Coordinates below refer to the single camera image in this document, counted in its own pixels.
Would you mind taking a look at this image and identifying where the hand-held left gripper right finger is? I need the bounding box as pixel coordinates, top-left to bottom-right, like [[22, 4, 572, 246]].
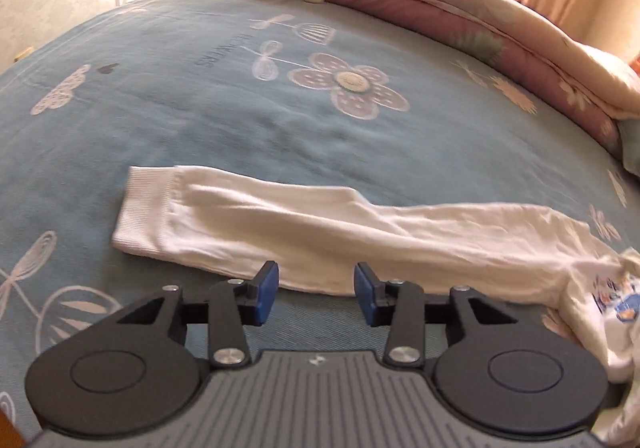
[[353, 263, 519, 370]]

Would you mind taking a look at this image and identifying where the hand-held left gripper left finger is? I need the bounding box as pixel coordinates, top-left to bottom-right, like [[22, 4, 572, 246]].
[[117, 261, 281, 370]]

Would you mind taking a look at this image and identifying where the white printed long-sleeve shirt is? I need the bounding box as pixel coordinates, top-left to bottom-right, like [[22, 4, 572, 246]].
[[111, 165, 640, 446]]

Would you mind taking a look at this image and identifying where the blue floral bed sheet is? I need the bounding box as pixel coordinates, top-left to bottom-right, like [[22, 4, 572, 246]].
[[0, 0, 640, 448]]

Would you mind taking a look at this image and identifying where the green floral pillow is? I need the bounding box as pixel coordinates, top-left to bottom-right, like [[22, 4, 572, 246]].
[[617, 118, 640, 171]]

